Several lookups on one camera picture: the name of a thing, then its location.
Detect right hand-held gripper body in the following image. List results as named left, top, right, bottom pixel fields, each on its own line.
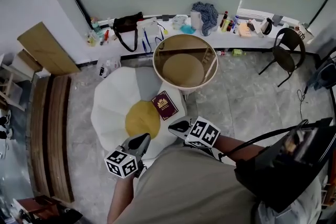
left=167, top=115, right=221, bottom=150

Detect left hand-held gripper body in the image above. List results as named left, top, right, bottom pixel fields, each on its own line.
left=104, top=133, right=152, bottom=179

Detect dark red book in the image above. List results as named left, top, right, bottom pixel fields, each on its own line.
left=151, top=90, right=179, bottom=121

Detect egg-shaped floor cushion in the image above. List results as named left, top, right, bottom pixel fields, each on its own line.
left=90, top=67, right=187, bottom=168

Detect person's right forearm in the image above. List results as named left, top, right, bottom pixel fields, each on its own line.
left=214, top=135, right=266, bottom=166

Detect black shoulder bag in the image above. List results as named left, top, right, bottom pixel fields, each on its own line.
left=112, top=12, right=144, bottom=52

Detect person's left forearm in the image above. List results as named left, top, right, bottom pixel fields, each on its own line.
left=107, top=177, right=136, bottom=224

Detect round glass side table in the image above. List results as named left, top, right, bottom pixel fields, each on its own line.
left=152, top=34, right=219, bottom=95

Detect person's beige shirt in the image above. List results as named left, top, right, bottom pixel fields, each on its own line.
left=115, top=144, right=322, bottom=224

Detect black floor bag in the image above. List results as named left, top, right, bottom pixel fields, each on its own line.
left=43, top=206, right=83, bottom=224

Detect black chest pack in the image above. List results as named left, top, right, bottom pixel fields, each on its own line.
left=233, top=117, right=334, bottom=214

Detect white plastic bag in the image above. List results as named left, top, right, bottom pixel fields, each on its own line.
left=97, top=57, right=122, bottom=79

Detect reddish wooden stool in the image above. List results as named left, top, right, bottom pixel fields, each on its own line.
left=15, top=195, right=60, bottom=221

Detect black chair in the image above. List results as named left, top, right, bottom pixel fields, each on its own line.
left=258, top=28, right=307, bottom=88

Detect clear plastic container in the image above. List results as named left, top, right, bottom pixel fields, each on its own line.
left=172, top=14, right=188, bottom=29

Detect clear white storage box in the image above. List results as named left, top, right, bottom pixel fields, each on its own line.
left=136, top=17, right=161, bottom=41

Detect blue checked cloth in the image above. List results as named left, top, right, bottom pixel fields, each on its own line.
left=191, top=2, right=219, bottom=37

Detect dark red capped bottle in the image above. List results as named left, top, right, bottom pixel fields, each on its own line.
left=219, top=10, right=228, bottom=28

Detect white shelf rack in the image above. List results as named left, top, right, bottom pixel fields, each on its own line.
left=0, top=54, right=36, bottom=112

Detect dark round floor appliance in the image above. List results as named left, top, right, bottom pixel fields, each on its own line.
left=307, top=59, right=336, bottom=90

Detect clear spray bottle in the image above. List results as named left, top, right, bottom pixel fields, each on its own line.
left=91, top=17, right=102, bottom=35

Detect printed white tote bag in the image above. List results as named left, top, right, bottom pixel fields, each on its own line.
left=295, top=23, right=315, bottom=44

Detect thick black pack cable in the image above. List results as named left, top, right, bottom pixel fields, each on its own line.
left=227, top=124, right=310, bottom=159

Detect blue lanyard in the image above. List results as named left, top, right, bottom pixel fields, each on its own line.
left=141, top=27, right=152, bottom=55

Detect black floor cable with adapter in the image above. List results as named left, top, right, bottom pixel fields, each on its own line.
left=297, top=86, right=309, bottom=124

